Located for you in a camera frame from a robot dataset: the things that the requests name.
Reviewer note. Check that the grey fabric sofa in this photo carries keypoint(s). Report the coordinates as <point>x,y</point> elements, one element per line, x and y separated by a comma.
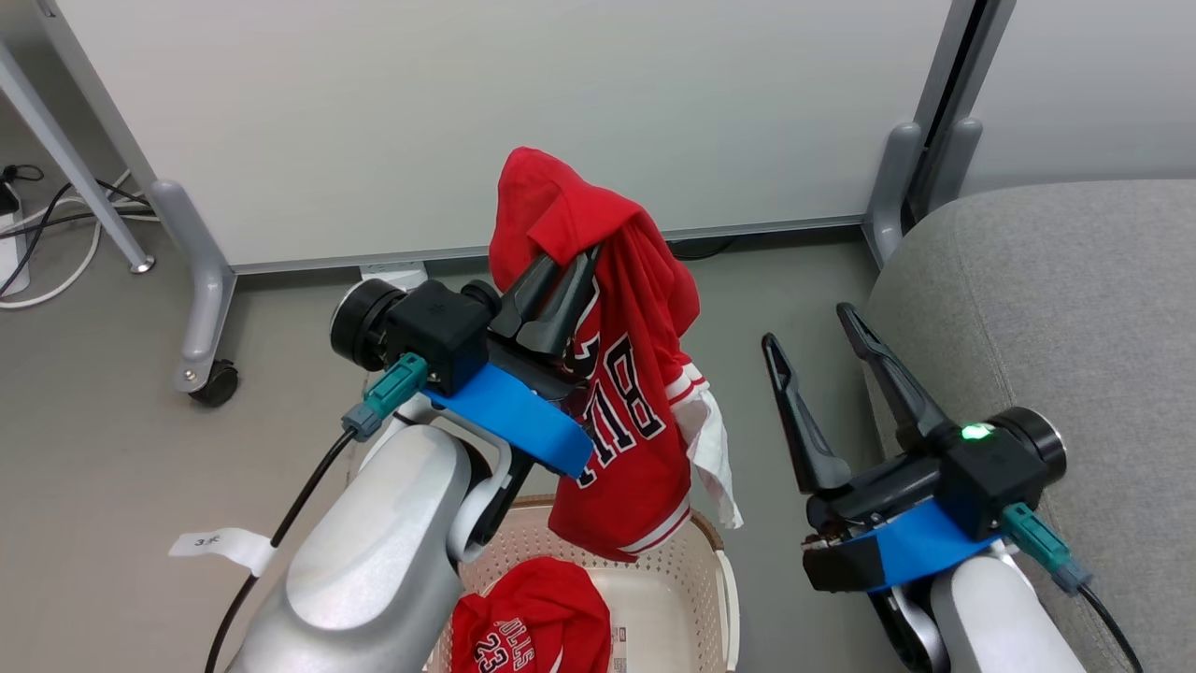
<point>1074,308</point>

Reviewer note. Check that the narrow white partition board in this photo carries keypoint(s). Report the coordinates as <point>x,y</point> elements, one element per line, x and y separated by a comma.
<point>1093,84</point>

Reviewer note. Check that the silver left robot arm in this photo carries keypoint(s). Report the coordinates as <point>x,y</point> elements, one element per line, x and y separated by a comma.
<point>374,561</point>

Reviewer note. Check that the grey partition leg with caster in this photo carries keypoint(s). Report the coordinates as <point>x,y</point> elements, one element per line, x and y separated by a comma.
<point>201,299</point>

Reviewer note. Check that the red number 23 jersey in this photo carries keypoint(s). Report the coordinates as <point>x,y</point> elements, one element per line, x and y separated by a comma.
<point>533,617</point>

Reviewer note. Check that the large white partition board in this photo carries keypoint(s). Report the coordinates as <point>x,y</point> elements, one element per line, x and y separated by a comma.
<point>467,112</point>

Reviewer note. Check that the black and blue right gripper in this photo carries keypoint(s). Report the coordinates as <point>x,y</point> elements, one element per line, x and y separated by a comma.
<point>990,477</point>

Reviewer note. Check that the grey metal table leg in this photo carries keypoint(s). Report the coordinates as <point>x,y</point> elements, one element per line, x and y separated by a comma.
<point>65,154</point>

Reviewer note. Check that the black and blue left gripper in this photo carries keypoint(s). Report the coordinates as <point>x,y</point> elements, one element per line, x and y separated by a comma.
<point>509,411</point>

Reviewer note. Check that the cream perforated laundry basket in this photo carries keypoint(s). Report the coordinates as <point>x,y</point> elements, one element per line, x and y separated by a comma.
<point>673,598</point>

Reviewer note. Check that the paper label sticker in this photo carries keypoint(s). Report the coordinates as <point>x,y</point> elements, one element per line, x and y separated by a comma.
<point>623,651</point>

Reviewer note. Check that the white power strip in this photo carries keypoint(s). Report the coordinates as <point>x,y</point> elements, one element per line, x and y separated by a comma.
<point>11,248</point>
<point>392,274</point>

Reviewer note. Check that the red jersey with white lining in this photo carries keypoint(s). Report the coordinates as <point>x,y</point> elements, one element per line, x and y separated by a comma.
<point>617,449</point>

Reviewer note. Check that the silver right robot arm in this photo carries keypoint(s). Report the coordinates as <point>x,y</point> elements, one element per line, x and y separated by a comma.
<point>990,626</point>

